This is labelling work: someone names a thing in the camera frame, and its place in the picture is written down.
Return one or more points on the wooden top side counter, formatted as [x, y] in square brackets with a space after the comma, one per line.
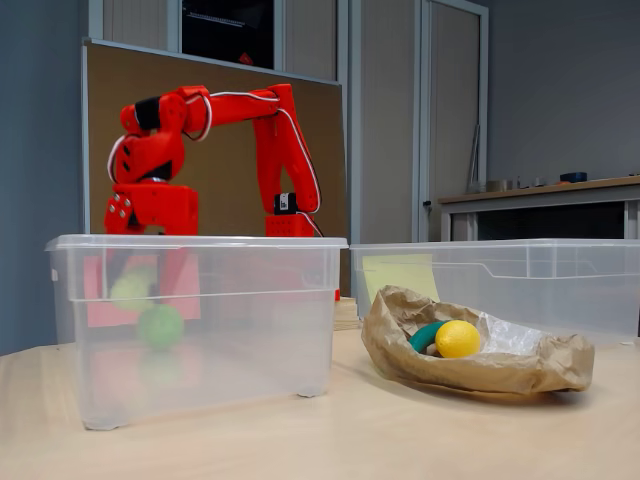
[575, 197]

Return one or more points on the light green toy grapes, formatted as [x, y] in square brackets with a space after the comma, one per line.
[131, 290]

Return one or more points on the crumpled brown paper bag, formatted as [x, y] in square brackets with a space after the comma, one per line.
[475, 375]

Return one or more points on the pink sticky note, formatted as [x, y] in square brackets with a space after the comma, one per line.
[100, 310]

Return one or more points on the clear plastic bin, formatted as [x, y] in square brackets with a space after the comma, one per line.
[550, 300]
[250, 350]

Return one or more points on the green toy apple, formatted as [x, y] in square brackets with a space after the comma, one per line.
[160, 327]

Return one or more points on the brown cork board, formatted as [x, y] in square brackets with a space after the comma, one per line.
[225, 165]

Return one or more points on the grey leaning rods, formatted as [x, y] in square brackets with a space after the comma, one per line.
[474, 160]

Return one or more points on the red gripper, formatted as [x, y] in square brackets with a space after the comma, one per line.
[162, 207]

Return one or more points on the grey metal cabinet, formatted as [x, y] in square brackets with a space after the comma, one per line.
[390, 50]

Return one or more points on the grey tape roll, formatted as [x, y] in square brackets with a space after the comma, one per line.
[500, 186]

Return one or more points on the yellow toy lemon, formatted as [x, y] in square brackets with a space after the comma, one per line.
[457, 340]

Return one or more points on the black screen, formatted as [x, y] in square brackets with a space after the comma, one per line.
[225, 30]

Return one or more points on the small blue object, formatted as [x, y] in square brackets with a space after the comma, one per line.
[573, 177]

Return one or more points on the curved dark green toy cucumber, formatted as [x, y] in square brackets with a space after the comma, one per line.
[422, 335]

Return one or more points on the yellow sticky note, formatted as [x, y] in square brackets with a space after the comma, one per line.
[395, 275]

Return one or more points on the red robot arm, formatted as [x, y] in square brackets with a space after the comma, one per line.
[280, 150]

